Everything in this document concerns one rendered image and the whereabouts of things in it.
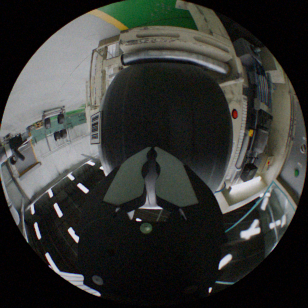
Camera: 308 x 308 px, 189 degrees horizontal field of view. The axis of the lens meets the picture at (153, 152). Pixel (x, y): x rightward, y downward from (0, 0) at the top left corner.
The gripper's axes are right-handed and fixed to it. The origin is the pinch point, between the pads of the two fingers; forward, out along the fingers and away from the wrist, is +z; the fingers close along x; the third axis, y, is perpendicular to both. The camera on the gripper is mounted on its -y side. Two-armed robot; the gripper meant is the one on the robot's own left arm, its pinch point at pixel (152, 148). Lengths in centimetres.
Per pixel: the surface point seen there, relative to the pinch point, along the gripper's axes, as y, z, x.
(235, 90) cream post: -14.6, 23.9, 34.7
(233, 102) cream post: -8.4, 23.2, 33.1
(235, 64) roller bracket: -21.7, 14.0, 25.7
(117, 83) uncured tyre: -9.8, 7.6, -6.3
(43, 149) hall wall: 154, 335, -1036
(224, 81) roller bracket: -15.6, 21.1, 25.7
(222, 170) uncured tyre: 5.2, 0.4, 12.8
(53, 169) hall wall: 388, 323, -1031
